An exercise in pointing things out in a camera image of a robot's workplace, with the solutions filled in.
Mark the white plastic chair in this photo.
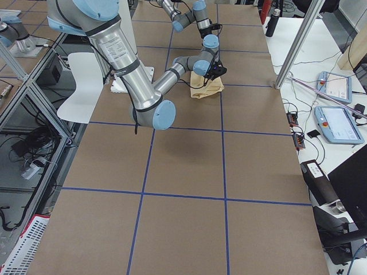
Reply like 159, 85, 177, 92
57, 52, 104, 124

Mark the lower blue teach pendant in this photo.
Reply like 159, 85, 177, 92
314, 106, 365, 145

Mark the black water bottle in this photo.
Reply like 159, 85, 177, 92
265, 9, 280, 37

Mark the long reacher grabber stick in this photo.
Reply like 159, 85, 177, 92
289, 76, 367, 119

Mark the black box with label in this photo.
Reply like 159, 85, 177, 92
300, 160, 340, 206

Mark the cream long-sleeve printed shirt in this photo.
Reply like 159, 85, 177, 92
190, 72, 224, 99

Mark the black monitor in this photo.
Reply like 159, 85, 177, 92
328, 146, 366, 229

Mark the upper blue teach pendant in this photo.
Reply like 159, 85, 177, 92
317, 71, 352, 104

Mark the aluminium frame post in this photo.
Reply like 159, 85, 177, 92
274, 0, 325, 89

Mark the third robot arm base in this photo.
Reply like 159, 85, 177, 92
1, 15, 49, 58

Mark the white plastic basket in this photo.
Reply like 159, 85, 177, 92
1, 214, 50, 275

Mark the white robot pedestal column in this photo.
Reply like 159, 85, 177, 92
110, 0, 154, 95

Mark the blue teach pendant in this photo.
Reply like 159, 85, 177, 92
317, 71, 352, 104
314, 106, 365, 145

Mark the red cylinder bottle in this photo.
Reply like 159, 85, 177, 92
260, 0, 272, 24

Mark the small electronics board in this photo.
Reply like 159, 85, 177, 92
286, 112, 299, 127

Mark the white power strip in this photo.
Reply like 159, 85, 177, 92
21, 160, 45, 180

